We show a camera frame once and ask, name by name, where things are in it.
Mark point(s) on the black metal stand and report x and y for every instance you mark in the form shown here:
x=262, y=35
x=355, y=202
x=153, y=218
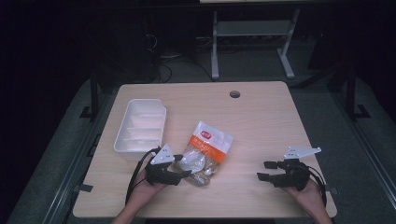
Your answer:
x=351, y=93
x=94, y=96

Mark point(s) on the white metal table frame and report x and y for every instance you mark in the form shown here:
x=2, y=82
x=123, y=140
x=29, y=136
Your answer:
x=253, y=28

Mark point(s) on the person's right hand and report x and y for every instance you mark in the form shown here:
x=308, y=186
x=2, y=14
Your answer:
x=309, y=199

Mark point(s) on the person's left hand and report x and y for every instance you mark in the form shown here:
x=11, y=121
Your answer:
x=145, y=191

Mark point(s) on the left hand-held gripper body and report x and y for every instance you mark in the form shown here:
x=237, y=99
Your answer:
x=162, y=175

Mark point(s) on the black table edge clip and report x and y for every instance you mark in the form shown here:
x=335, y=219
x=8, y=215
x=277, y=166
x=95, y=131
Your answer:
x=85, y=188

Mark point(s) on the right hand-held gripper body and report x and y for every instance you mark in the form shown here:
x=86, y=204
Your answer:
x=295, y=177

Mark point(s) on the orange and clear snack bag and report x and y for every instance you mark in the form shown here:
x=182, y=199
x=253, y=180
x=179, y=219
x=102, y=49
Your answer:
x=207, y=146

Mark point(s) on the white divided plastic bin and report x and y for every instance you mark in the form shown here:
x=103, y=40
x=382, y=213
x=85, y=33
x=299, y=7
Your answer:
x=141, y=130

